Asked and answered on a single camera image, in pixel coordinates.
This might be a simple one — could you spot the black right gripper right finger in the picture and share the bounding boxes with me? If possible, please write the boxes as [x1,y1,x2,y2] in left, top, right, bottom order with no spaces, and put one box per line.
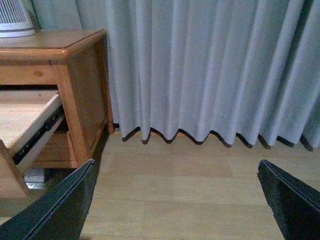
[257,159,320,240]

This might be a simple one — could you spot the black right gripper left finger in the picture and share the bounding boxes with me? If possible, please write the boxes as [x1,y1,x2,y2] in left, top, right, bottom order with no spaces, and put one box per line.
[0,159,98,240]

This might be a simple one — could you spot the wooden drawer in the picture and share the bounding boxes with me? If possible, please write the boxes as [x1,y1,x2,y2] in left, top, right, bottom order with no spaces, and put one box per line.
[0,90,65,198]
[31,132,79,169]

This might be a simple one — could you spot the floor power socket box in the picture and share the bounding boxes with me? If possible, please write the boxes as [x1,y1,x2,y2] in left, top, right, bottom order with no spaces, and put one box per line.
[23,167,48,190]

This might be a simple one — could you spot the wooden nightstand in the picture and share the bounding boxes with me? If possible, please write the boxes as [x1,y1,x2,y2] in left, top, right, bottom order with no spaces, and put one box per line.
[0,28,115,171]

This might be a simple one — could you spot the grey curtain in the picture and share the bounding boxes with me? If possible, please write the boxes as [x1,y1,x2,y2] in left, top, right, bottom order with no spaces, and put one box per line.
[33,0,320,148]

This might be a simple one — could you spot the white cylindrical air purifier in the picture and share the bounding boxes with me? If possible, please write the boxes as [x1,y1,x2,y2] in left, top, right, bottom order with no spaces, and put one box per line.
[0,0,38,38]

